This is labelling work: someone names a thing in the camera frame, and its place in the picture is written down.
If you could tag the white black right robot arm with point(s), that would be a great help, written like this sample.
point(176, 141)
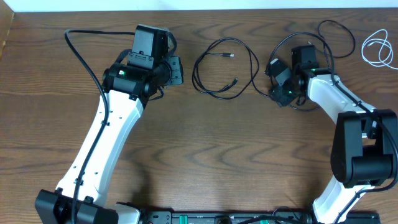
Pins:
point(364, 151)

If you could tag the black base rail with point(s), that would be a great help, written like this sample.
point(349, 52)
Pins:
point(281, 216)

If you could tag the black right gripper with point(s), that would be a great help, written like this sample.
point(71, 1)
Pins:
point(277, 94)

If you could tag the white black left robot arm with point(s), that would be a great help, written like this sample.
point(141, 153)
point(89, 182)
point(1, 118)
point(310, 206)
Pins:
point(133, 79)

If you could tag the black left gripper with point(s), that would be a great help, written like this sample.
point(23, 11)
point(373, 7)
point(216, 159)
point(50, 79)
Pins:
point(178, 74)

